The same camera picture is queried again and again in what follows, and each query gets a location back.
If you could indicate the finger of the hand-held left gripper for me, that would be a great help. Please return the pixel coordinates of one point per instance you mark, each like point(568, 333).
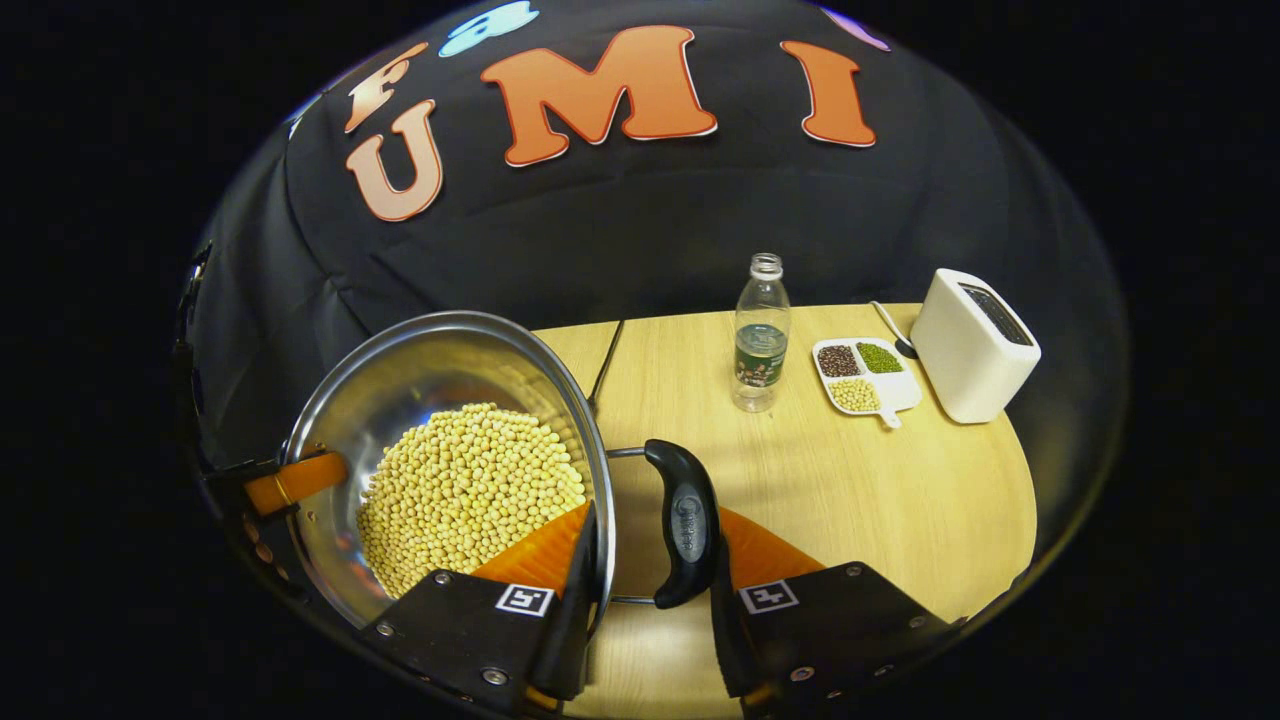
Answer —
point(300, 478)

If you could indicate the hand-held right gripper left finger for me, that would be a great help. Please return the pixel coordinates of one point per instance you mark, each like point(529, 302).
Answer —
point(580, 620)

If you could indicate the white toaster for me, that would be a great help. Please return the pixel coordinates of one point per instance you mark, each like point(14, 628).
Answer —
point(965, 360)

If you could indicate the white divided bean plate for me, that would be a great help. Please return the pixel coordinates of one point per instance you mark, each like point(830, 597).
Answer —
point(880, 392)

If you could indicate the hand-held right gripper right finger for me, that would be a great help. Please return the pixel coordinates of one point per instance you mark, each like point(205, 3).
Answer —
point(728, 640)

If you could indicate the clear plastic water bottle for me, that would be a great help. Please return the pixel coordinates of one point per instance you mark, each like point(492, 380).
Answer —
point(760, 350)

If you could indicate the pile of soybeans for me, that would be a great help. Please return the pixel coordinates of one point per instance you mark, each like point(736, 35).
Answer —
point(460, 490)

